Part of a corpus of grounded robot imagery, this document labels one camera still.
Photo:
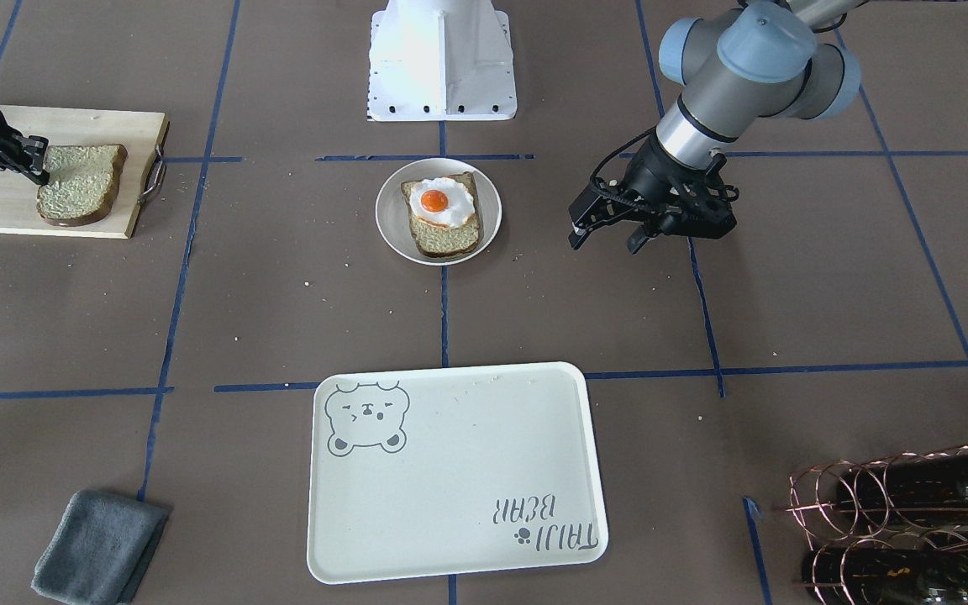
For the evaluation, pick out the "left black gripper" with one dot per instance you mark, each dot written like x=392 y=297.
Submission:
x=650 y=174

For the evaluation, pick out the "white round plate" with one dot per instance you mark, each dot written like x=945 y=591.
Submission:
x=392 y=217

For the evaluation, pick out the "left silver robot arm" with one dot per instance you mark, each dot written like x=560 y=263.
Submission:
x=759 y=60

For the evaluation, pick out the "white bear tray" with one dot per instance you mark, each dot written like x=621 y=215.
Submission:
x=434 y=472

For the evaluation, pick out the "fried egg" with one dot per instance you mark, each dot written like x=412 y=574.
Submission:
x=443 y=202

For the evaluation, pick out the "bread slice with egg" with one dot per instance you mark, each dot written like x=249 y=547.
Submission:
x=444 y=243

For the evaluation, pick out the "grey folded cloth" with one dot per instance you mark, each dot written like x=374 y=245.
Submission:
x=101 y=549

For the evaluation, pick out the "dark wine bottle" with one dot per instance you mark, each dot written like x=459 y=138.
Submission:
x=870 y=574
x=930 y=492

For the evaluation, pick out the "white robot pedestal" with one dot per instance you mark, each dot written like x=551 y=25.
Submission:
x=440 y=60

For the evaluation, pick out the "copper wire bottle rack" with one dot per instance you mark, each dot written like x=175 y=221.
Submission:
x=892 y=530

